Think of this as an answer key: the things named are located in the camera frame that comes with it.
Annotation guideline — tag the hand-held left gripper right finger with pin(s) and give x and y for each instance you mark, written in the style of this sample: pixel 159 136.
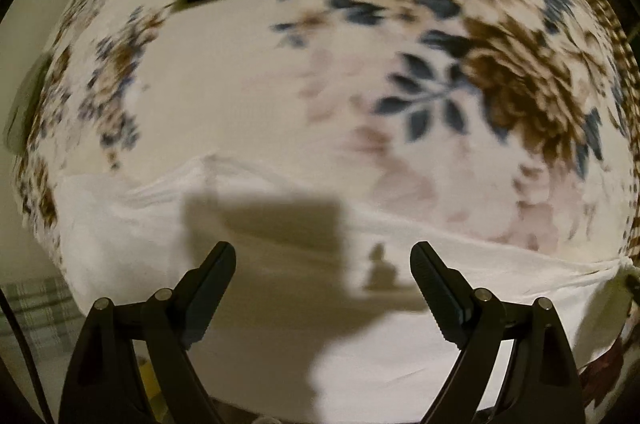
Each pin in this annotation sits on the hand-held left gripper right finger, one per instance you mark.
pixel 446 300

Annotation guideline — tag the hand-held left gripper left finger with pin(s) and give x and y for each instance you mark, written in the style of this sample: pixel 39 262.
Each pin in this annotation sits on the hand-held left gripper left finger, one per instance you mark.
pixel 200 304

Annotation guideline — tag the plaid cloth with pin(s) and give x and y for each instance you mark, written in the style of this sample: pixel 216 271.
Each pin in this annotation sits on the plaid cloth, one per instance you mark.
pixel 35 314

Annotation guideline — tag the floral printed blanket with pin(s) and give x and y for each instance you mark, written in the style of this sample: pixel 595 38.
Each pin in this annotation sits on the floral printed blanket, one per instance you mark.
pixel 225 79

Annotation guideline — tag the grey-green cloth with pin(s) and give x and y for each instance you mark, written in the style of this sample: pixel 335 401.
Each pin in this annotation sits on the grey-green cloth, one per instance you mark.
pixel 25 109

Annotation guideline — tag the white pants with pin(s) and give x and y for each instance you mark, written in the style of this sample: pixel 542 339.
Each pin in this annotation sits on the white pants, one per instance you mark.
pixel 500 284

